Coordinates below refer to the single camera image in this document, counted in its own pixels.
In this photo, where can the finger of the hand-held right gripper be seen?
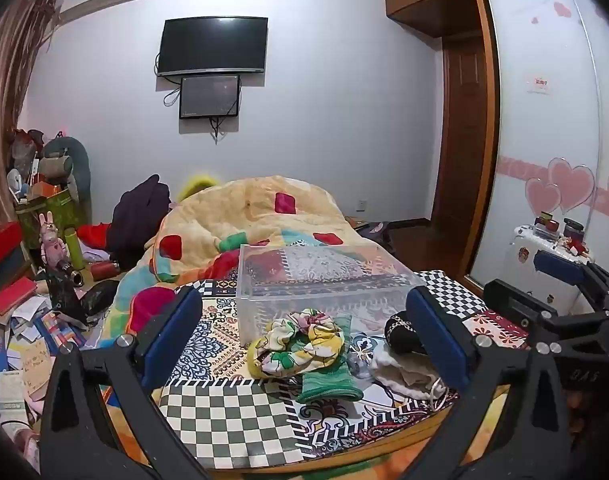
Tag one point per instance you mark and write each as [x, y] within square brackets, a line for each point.
[509, 307]
[556, 264]

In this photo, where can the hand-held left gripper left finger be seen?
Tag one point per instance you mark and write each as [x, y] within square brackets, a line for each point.
[177, 332]

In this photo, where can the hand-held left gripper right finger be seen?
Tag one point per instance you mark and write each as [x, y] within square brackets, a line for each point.
[437, 335]

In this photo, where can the black patterned sock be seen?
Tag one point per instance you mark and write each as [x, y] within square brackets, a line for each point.
[402, 332]

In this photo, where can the white cloth pouch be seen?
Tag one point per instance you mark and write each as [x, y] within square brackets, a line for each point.
[409, 370]

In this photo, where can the floral fabric scrunchie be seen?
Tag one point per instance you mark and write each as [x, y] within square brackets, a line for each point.
[289, 345]

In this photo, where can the green knitted cloth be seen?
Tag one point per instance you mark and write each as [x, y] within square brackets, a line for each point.
[329, 385]

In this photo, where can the clear plastic storage box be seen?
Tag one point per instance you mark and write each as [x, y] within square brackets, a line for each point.
[304, 300]

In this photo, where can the white appliance with jars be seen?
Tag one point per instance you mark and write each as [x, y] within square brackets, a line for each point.
[524, 260]

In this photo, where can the dark glass jar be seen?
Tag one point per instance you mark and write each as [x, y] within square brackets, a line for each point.
[574, 230]

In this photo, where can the red and black jar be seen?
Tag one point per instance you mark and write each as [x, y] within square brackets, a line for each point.
[546, 225]

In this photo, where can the patterned patchwork bedsheet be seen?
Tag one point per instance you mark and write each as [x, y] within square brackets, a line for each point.
[224, 410]

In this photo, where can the black plastic bag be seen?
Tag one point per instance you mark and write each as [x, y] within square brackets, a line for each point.
[92, 300]

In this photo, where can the red thermos bottle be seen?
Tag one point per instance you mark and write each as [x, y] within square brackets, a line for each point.
[104, 271]

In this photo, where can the dark purple garment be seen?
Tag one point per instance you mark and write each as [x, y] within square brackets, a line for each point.
[137, 220]

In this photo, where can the yellow patched fleece blanket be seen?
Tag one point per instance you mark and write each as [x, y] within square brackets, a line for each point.
[234, 225]

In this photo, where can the red cloth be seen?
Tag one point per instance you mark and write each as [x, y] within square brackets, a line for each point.
[94, 235]

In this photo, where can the green thermos bottle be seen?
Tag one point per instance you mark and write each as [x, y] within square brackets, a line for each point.
[74, 247]

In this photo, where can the white heart-print sliding door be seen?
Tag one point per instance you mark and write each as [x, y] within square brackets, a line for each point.
[544, 125]

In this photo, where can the brown wooden door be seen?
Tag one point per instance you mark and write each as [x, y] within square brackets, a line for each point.
[464, 150]

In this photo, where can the pile of scattered papers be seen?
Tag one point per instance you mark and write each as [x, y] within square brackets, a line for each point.
[29, 345]

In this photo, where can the yellow-green plush toy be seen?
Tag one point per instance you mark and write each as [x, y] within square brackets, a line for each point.
[197, 185]

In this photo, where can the pink rabbit doll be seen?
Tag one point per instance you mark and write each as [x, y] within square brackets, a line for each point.
[50, 245]

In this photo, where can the red book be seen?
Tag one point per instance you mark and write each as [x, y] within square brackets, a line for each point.
[12, 296]

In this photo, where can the green paper bag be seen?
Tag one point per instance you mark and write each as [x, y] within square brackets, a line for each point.
[54, 210]

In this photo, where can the red and white door sticker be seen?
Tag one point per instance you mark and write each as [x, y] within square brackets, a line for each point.
[538, 85]

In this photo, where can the red box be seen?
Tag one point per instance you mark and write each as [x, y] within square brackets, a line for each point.
[2, 245]

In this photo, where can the grey-green plush toy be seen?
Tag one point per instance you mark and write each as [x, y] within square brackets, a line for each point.
[67, 165]

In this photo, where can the striped brown curtain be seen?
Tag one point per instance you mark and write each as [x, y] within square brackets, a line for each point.
[9, 110]

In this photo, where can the white wall socket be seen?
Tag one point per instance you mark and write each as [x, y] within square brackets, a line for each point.
[362, 205]

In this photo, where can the small black wall monitor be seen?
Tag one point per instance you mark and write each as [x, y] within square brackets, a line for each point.
[209, 96]

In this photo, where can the black wall television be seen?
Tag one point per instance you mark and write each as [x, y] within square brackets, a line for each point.
[212, 45]

